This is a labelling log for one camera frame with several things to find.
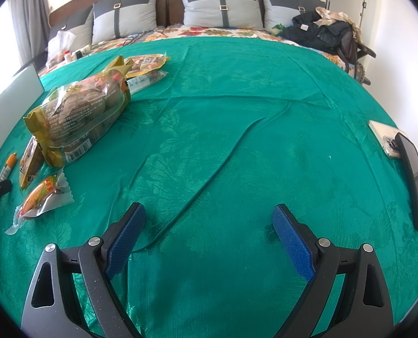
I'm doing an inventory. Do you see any phone with gold case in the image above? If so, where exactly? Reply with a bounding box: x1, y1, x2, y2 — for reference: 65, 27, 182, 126
368, 120, 408, 159

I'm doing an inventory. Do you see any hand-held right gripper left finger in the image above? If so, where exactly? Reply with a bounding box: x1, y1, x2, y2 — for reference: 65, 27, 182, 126
20, 202, 147, 338

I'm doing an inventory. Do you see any yellow peanut bag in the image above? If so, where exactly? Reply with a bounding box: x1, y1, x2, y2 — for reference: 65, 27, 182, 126
124, 53, 170, 78

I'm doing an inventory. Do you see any black bag with clothes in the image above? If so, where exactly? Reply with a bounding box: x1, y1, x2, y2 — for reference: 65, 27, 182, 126
281, 11, 354, 55

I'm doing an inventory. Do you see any orange snack clear wrapper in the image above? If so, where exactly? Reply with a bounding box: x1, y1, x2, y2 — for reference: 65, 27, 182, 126
5, 168, 75, 236

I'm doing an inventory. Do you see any black phone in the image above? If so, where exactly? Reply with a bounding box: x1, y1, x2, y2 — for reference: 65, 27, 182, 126
395, 132, 418, 233

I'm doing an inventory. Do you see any large bag of brown eggs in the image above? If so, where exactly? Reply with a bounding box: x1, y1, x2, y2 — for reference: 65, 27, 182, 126
23, 55, 134, 168

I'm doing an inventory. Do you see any grey curtain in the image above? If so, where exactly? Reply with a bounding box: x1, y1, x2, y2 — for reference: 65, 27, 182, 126
17, 0, 52, 71

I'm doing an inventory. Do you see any white board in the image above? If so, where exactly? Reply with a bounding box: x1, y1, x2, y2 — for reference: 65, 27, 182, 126
0, 61, 45, 138

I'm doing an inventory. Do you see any floral bed sheet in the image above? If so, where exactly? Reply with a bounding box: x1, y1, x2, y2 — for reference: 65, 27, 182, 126
47, 25, 371, 85

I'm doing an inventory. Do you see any grey pillows row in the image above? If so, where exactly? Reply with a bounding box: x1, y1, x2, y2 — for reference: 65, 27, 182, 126
48, 0, 320, 29

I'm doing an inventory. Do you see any beige scarf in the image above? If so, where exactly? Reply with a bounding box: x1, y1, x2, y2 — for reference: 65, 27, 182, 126
315, 6, 361, 30

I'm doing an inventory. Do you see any orange marker pen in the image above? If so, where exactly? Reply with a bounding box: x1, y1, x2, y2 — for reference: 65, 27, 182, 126
0, 151, 18, 208

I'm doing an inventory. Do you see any long clear snack packet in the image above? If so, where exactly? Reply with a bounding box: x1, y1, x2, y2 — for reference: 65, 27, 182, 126
126, 70, 169, 95

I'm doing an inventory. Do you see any dark chair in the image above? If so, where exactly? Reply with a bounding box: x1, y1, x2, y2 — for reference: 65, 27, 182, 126
350, 39, 377, 65

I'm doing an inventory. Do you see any small brown snack packet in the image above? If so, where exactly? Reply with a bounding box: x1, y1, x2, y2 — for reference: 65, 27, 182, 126
19, 137, 45, 189

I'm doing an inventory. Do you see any green blanket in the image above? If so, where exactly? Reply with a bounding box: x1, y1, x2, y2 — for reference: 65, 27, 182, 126
0, 37, 418, 338

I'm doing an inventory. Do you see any green cloth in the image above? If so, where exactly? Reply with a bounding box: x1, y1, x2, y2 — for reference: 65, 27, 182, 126
270, 23, 292, 36

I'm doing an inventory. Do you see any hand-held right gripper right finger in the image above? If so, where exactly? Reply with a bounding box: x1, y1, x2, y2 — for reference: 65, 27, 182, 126
271, 203, 394, 338

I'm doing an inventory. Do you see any clear plastic bag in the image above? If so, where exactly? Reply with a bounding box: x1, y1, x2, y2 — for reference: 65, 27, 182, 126
47, 30, 76, 66

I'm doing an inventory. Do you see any grey pillow with strap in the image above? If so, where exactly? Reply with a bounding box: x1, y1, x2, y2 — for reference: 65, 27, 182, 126
260, 0, 327, 30
92, 0, 160, 45
48, 7, 94, 48
178, 0, 260, 29

